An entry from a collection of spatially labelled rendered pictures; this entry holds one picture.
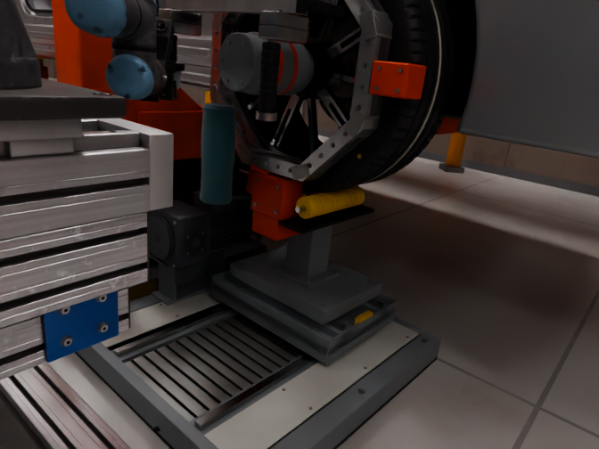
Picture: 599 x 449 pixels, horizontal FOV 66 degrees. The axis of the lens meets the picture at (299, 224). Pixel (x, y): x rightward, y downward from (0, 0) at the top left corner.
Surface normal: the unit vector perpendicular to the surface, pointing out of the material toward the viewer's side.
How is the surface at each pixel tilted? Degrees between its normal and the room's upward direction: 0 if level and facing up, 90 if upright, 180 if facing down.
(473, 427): 0
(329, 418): 0
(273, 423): 0
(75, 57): 90
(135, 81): 90
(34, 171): 90
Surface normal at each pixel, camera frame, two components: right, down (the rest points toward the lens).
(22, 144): 0.76, 0.29
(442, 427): 0.10, -0.94
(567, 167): -0.64, 0.19
